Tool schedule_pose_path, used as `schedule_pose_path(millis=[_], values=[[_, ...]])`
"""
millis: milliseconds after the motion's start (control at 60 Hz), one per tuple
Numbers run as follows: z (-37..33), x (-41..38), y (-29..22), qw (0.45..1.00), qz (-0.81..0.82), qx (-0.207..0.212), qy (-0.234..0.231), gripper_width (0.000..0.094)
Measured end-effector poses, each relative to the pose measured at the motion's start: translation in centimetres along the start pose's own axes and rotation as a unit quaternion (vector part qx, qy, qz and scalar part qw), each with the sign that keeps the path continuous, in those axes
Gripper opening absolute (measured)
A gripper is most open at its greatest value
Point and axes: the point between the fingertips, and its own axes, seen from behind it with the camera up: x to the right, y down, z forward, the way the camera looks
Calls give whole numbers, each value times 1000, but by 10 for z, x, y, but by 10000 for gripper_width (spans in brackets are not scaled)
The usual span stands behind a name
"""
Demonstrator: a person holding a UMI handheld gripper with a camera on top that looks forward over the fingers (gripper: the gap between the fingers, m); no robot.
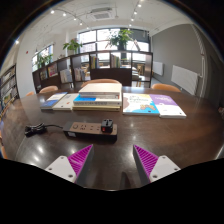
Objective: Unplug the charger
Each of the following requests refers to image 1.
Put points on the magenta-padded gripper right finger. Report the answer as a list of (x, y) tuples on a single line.
[(163, 166)]

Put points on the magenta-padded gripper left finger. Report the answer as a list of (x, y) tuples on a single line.
[(60, 166)]

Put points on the black charger block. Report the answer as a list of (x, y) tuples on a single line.
[(107, 126)]

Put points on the black power strip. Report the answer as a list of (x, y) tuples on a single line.
[(83, 128)]

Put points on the orange chair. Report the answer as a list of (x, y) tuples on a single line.
[(3, 150)]

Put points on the purple and white book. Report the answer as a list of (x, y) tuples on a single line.
[(168, 106)]

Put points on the dark blue book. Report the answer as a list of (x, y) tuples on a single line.
[(51, 101)]

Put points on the colourful illustrated white book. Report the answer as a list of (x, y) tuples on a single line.
[(138, 104)]

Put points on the yellowish book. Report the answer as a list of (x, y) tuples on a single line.
[(96, 108)]

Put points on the row of orange chairs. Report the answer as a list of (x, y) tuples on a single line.
[(165, 87)]

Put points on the brown bag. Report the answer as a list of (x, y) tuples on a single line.
[(221, 112)]

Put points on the thick beige book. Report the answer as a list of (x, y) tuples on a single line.
[(100, 89)]

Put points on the dark wooden shelf unit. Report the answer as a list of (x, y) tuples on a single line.
[(106, 75)]

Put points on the potted plant by window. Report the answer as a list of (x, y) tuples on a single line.
[(44, 60)]

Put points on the side window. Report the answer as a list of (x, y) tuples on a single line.
[(46, 50)]

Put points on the small leafy potted plant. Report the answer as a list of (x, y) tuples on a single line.
[(72, 45)]

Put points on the large black-framed window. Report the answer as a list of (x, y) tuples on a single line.
[(89, 36)]

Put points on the large leafy potted plant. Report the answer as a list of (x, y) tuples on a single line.
[(119, 37)]

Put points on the ceiling lights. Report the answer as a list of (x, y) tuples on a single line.
[(52, 11)]

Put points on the ceiling air conditioner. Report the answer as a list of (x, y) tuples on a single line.
[(101, 14)]

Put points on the large white wall radiator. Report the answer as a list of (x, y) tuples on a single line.
[(184, 79)]

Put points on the wall bookshelf unit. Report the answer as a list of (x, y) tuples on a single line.
[(8, 88)]

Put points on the small white wall radiator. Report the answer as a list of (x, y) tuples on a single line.
[(158, 68)]

